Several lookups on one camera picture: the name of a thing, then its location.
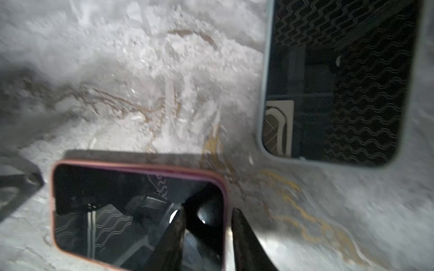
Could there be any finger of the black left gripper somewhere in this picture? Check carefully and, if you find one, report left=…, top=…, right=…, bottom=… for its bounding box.
left=1, top=164, right=44, bottom=222

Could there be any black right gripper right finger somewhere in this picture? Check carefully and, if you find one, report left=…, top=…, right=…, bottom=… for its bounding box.
left=231, top=208, right=278, bottom=271

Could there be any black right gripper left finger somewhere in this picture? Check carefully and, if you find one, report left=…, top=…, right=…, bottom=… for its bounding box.
left=144, top=208, right=186, bottom=271

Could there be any pink phone case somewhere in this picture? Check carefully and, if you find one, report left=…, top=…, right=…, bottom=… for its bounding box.
left=50, top=160, right=228, bottom=271

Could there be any light blue phone case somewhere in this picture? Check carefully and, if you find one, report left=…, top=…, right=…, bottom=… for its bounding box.
left=255, top=0, right=428, bottom=168

